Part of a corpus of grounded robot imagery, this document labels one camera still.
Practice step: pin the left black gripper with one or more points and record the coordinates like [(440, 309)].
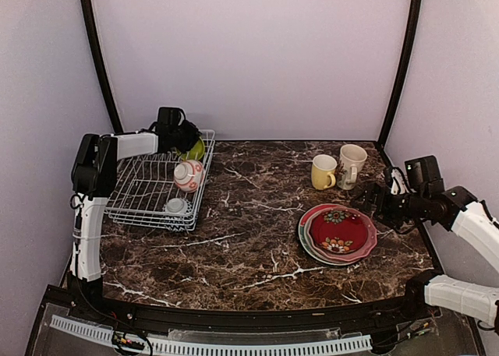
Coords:
[(194, 135)]

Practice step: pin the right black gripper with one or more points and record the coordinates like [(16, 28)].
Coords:
[(373, 190)]

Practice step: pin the lime green bowl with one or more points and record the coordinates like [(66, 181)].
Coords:
[(197, 152)]

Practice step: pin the white bowl with red pattern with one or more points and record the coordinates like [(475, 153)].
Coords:
[(189, 175)]

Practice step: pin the pink rimmed plate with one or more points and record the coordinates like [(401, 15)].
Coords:
[(364, 251)]

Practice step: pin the white patterned mug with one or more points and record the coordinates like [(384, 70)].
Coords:
[(351, 161)]

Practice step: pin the pale yellow mug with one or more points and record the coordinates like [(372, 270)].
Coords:
[(323, 172)]

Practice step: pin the light blue plate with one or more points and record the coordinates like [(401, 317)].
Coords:
[(308, 239)]

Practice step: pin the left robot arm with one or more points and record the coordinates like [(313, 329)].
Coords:
[(94, 177)]

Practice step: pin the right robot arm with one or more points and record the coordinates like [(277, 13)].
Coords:
[(417, 193)]

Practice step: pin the small blue patterned bowl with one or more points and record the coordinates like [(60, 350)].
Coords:
[(177, 207)]

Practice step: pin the white wire dish rack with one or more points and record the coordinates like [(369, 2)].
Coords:
[(145, 182)]

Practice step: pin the black front rail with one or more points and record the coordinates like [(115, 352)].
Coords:
[(371, 317)]

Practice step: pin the left black frame post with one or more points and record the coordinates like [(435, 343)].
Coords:
[(99, 65)]

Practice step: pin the black frame post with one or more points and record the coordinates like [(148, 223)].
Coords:
[(402, 69), (99, 65)]

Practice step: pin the white slotted cable duct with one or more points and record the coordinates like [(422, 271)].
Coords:
[(185, 342)]

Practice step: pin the right black frame post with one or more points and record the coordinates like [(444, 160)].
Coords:
[(402, 69)]

